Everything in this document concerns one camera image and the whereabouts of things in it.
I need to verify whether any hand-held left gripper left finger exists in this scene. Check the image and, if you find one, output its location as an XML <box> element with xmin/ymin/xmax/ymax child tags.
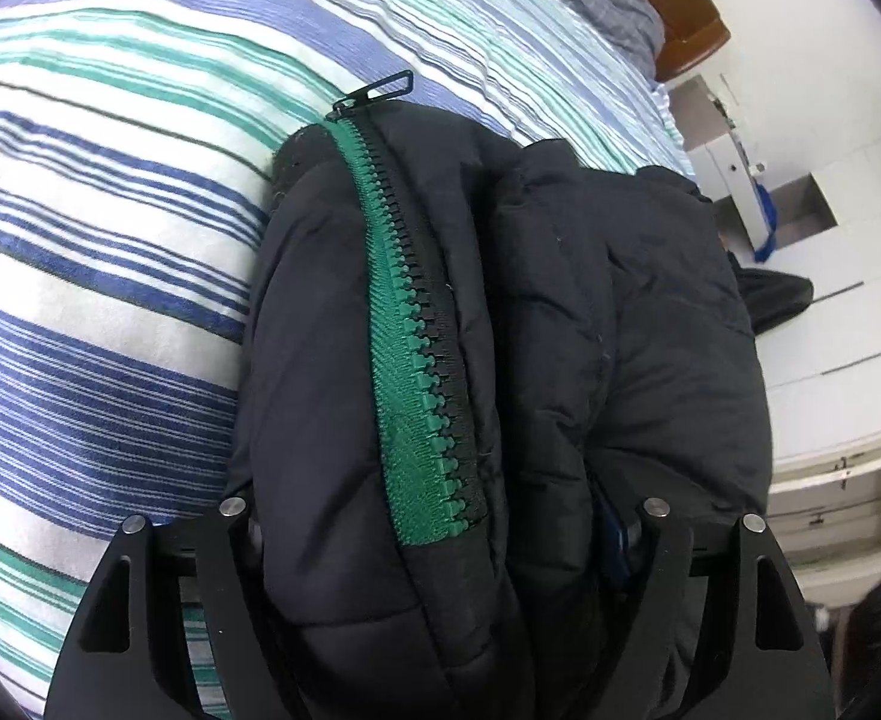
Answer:
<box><xmin>43</xmin><ymin>498</ymin><xmax>295</xmax><ymax>720</ymax></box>

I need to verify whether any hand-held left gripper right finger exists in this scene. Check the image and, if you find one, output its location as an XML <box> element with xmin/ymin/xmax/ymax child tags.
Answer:
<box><xmin>603</xmin><ymin>496</ymin><xmax>840</xmax><ymax>720</ymax></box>

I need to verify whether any black puffer jacket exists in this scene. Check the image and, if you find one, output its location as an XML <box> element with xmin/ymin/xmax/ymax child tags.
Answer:
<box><xmin>226</xmin><ymin>71</ymin><xmax>775</xmax><ymax>720</ymax></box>

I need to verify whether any white wardrobe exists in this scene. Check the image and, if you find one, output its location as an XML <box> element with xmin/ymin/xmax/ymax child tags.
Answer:
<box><xmin>755</xmin><ymin>262</ymin><xmax>881</xmax><ymax>605</ymax></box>

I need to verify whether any striped bed sheet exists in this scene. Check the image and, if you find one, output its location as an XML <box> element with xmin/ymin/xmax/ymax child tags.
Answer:
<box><xmin>0</xmin><ymin>0</ymin><xmax>700</xmax><ymax>720</ymax></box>

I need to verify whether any blue cloth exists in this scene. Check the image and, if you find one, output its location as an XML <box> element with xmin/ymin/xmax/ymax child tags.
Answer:
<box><xmin>751</xmin><ymin>180</ymin><xmax>780</xmax><ymax>265</ymax></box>

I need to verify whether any white bedside cabinet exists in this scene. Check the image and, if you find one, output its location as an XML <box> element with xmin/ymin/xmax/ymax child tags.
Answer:
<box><xmin>665</xmin><ymin>75</ymin><xmax>840</xmax><ymax>252</ymax></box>

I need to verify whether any wooden bed headboard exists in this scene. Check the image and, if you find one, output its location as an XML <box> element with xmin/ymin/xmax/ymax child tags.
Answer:
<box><xmin>641</xmin><ymin>0</ymin><xmax>732</xmax><ymax>83</ymax></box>

